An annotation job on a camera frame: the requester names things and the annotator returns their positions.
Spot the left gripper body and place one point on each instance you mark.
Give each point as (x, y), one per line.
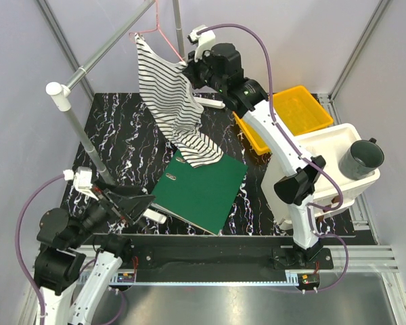
(105, 207)

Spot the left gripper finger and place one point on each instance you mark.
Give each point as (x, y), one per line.
(133, 207)
(114, 190)

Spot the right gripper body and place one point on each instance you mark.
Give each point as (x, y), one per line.
(211, 81)

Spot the striped black white tank top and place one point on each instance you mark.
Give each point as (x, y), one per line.
(166, 92)

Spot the pink wire hanger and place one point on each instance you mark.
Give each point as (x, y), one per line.
(157, 29)

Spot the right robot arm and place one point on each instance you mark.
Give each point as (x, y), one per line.
(301, 170)

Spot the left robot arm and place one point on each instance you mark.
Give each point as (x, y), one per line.
(58, 265)

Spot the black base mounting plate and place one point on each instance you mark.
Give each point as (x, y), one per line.
(181, 259)

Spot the yellow plastic tray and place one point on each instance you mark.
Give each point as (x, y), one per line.
(298, 109)

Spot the dark green mug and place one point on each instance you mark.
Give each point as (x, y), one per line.
(361, 158)

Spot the white foam box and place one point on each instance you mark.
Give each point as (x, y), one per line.
(331, 143)

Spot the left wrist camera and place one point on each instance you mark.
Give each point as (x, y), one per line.
(81, 180)

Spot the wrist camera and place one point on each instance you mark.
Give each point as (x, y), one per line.
(81, 180)
(204, 39)

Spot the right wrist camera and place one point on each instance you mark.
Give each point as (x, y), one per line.
(204, 39)

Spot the green ring binder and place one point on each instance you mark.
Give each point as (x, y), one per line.
(201, 196)

